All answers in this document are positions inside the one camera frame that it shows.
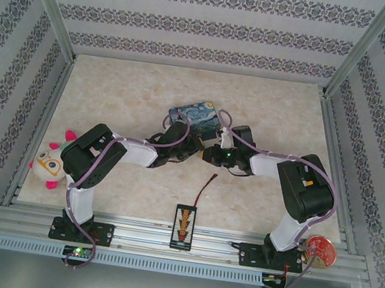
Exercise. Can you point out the right controller board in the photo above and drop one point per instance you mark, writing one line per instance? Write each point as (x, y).
(273, 281)

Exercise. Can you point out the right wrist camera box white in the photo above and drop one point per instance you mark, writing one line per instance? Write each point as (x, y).
(225, 138)

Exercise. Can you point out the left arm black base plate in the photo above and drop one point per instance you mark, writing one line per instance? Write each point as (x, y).
(103, 234)

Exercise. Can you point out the controller board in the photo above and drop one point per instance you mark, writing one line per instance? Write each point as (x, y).
(273, 281)
(77, 252)

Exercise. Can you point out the starry night tin box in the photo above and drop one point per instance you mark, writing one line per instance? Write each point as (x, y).
(196, 115)

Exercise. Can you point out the aluminium side rail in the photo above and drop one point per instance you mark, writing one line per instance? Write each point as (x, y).
(338, 137)
(45, 100)

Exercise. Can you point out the plush toy with glasses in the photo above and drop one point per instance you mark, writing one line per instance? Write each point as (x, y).
(48, 166)

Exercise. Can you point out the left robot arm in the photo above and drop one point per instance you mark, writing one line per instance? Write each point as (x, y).
(85, 157)

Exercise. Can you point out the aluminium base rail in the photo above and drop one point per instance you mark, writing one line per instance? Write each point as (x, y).
(150, 233)

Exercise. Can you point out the left controller board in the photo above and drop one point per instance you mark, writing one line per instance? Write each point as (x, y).
(77, 252)

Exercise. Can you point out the black power distribution board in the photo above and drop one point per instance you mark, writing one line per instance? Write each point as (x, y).
(183, 227)

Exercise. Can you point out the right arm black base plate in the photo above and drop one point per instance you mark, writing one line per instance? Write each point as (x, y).
(252, 256)

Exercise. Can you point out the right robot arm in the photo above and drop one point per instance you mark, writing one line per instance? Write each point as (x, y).
(307, 197)

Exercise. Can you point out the red round tin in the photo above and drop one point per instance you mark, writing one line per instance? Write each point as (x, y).
(321, 252)

